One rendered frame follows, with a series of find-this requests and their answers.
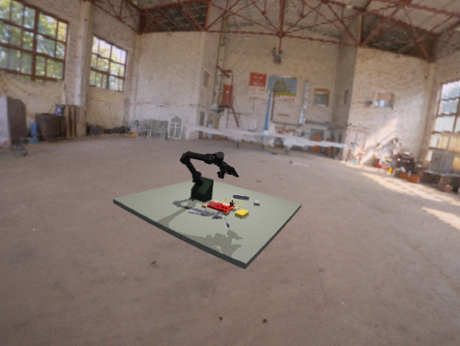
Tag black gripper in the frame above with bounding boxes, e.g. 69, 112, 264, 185
219, 162, 239, 177

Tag grey long rectangular bar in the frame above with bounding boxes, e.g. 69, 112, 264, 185
233, 194, 249, 200

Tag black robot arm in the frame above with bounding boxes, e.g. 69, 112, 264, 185
180, 151, 224, 187

